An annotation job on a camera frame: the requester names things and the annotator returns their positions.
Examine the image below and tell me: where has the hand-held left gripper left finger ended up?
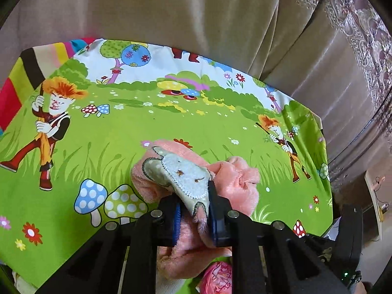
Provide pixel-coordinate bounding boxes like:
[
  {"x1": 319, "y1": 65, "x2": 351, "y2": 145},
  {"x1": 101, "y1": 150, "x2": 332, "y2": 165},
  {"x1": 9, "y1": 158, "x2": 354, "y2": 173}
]
[{"x1": 37, "y1": 194, "x2": 184, "y2": 294}]

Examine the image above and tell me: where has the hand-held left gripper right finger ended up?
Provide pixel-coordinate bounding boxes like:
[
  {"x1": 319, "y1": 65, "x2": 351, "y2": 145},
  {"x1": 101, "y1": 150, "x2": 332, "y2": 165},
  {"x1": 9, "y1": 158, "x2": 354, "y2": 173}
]
[{"x1": 208, "y1": 180, "x2": 351, "y2": 294}]

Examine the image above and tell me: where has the purple box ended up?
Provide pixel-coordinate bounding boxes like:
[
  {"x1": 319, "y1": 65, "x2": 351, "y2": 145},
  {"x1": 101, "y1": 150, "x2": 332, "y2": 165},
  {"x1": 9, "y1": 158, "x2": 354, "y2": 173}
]
[{"x1": 323, "y1": 216, "x2": 343, "y2": 241}]

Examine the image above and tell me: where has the pink towel with bunny patch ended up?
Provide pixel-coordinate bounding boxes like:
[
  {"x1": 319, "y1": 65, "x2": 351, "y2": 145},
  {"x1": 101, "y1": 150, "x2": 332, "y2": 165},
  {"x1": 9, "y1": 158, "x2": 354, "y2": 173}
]
[{"x1": 131, "y1": 139, "x2": 261, "y2": 281}]

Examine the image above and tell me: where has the pink patterned soft item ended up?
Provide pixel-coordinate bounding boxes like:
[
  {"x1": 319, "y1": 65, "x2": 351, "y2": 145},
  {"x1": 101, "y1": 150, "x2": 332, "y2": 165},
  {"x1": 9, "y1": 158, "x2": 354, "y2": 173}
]
[{"x1": 199, "y1": 262, "x2": 233, "y2": 294}]

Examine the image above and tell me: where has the white side table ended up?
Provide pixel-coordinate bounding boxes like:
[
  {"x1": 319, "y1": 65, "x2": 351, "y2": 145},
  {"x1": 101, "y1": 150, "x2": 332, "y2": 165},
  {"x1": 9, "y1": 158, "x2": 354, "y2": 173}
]
[{"x1": 364, "y1": 170, "x2": 392, "y2": 243}]

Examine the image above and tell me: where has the green cartoon printed cloth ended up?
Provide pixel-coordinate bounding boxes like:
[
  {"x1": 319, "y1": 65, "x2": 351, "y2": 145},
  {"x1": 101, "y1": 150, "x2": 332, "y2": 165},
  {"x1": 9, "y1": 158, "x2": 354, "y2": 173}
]
[{"x1": 0, "y1": 38, "x2": 334, "y2": 289}]

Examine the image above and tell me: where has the beige plain curtain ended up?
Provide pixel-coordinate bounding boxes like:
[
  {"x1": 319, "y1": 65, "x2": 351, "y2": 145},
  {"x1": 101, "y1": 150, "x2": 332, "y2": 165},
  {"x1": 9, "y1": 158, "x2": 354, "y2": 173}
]
[{"x1": 98, "y1": 0, "x2": 296, "y2": 78}]

